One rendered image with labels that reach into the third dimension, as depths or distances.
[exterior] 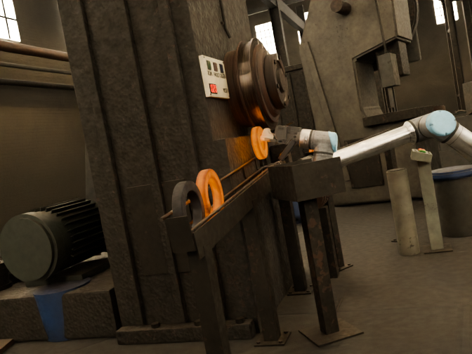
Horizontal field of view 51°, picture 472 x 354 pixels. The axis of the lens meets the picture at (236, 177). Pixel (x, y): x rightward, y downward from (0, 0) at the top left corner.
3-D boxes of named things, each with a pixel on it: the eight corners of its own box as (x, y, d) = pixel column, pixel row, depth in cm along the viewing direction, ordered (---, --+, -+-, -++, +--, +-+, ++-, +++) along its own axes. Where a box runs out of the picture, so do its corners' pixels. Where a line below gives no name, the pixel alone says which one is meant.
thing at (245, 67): (248, 133, 235) (230, 34, 232) (272, 130, 279) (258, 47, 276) (261, 130, 233) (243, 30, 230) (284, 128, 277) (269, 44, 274)
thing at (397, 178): (399, 256, 299) (385, 171, 296) (400, 251, 310) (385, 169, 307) (420, 254, 295) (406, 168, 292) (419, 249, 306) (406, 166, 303)
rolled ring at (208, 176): (225, 225, 178) (217, 227, 179) (223, 176, 183) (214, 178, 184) (206, 215, 161) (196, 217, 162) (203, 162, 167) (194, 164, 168)
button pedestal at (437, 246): (424, 255, 292) (407, 152, 289) (422, 245, 315) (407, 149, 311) (453, 252, 287) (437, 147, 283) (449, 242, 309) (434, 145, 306)
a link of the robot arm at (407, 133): (426, 113, 249) (300, 160, 246) (437, 109, 236) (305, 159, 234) (434, 135, 249) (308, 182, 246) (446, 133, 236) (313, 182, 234)
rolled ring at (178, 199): (197, 175, 162) (188, 177, 163) (176, 187, 145) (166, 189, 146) (210, 229, 165) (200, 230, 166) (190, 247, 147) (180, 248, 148)
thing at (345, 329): (324, 352, 188) (291, 166, 184) (296, 331, 213) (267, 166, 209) (371, 338, 194) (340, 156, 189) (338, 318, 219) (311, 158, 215)
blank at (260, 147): (248, 130, 229) (254, 128, 228) (256, 125, 243) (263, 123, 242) (256, 162, 232) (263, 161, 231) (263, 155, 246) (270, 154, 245)
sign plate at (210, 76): (206, 97, 215) (198, 55, 214) (225, 99, 239) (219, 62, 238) (211, 96, 214) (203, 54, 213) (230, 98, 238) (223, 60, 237)
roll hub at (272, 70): (270, 109, 240) (260, 51, 238) (283, 109, 266) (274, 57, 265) (281, 107, 238) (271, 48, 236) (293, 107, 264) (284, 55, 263)
